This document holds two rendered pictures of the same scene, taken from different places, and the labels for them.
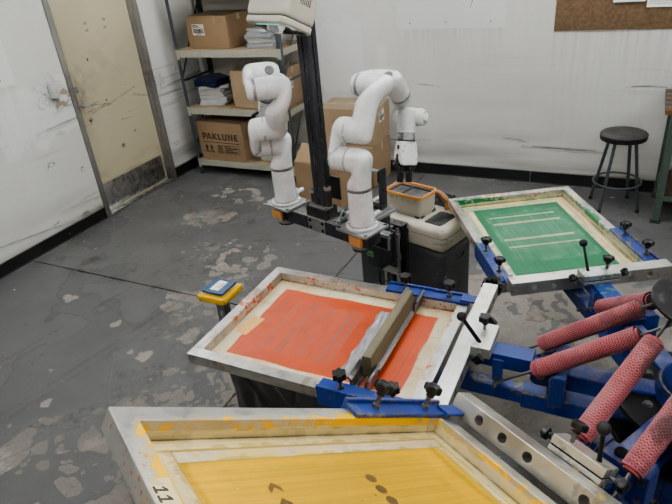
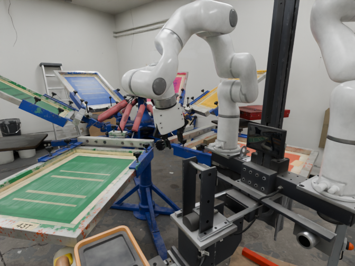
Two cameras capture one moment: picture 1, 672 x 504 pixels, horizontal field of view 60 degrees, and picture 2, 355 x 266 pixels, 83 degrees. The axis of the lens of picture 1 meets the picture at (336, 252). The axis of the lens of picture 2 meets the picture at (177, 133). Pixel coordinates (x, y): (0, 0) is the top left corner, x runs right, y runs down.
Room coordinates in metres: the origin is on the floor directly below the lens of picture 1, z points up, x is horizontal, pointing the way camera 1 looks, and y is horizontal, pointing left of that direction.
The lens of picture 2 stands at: (2.97, -0.16, 1.45)
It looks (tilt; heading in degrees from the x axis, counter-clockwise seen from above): 15 degrees down; 192
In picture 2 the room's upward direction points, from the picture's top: straight up
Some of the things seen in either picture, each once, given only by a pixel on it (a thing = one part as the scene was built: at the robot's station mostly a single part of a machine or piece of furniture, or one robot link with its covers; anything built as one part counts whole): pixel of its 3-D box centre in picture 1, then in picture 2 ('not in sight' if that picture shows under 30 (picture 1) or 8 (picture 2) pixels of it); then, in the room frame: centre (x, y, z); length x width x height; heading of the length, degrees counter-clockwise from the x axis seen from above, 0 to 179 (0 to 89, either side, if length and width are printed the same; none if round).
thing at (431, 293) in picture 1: (427, 298); (193, 154); (1.73, -0.31, 0.98); 0.30 x 0.05 x 0.07; 62
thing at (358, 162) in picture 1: (355, 168); (231, 98); (2.05, -0.10, 1.37); 0.13 x 0.10 x 0.16; 53
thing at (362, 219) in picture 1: (363, 206); (225, 133); (2.05, -0.12, 1.21); 0.16 x 0.13 x 0.15; 134
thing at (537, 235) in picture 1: (555, 229); (90, 151); (2.01, -0.87, 1.05); 1.08 x 0.61 x 0.23; 2
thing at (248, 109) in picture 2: not in sight; (257, 112); (0.35, 0.31, 1.06); 0.61 x 0.46 x 0.12; 122
